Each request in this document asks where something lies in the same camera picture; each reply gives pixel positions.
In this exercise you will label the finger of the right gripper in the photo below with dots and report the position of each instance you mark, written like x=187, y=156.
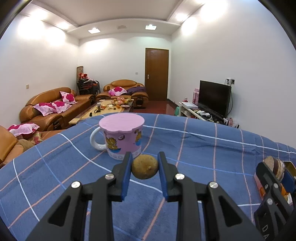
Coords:
x=275, y=217
x=288, y=182

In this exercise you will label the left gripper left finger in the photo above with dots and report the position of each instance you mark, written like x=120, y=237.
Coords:
x=66, y=219

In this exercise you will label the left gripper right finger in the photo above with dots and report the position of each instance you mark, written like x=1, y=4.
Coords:
x=224, y=220

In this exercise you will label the small yellow-green fruit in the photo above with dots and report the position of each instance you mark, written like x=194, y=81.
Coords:
x=144, y=166

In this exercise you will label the pink cartoon mug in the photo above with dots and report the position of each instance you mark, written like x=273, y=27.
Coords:
x=118, y=134

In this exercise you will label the white tv stand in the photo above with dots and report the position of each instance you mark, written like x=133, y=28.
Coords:
x=189, y=110

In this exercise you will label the wooden coffee table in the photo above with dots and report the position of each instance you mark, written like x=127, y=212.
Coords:
x=102, y=108

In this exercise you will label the pink floral cushion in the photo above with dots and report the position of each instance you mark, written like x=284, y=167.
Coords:
x=117, y=91

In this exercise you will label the black television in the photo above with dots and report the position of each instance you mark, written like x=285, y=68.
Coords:
x=214, y=97

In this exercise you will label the brown leather sofa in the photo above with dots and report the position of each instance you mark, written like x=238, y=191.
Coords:
x=55, y=108

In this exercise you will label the brown leather armchair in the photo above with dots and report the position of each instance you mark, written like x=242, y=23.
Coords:
x=127, y=89

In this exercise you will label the black cluttered rack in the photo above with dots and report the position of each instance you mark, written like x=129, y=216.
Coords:
x=87, y=85

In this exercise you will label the brown wooden door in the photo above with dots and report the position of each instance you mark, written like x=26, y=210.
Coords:
x=156, y=73

